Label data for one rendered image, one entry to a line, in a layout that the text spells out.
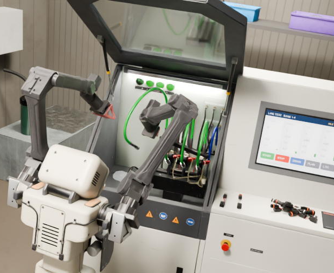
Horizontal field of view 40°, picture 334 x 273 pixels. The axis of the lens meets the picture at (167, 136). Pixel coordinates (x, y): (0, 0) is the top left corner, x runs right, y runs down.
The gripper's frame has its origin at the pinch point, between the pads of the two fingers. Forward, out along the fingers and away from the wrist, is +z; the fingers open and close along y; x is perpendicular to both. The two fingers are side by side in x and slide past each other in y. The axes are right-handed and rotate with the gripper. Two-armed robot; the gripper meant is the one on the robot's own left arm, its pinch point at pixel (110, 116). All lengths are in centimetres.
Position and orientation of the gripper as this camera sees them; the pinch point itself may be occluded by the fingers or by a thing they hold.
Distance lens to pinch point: 225.3
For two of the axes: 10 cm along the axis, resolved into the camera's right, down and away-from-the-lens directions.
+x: -5.0, 8.1, -3.2
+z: 5.4, 5.7, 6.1
